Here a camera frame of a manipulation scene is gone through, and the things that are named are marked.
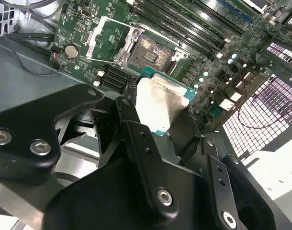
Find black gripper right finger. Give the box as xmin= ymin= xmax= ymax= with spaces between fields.
xmin=168 ymin=111 xmax=282 ymax=230

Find thin wire locking lever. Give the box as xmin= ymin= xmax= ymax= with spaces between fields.
xmin=128 ymin=21 xmax=185 ymax=47

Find metal socket cover frame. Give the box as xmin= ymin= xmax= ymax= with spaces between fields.
xmin=85 ymin=15 xmax=146 ymax=67

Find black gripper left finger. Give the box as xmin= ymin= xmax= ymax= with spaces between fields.
xmin=0 ymin=83 xmax=180 ymax=225

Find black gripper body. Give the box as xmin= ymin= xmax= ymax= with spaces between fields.
xmin=44 ymin=94 xmax=217 ymax=230

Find silver CPU green edge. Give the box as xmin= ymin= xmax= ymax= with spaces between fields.
xmin=135 ymin=66 xmax=199 ymax=138

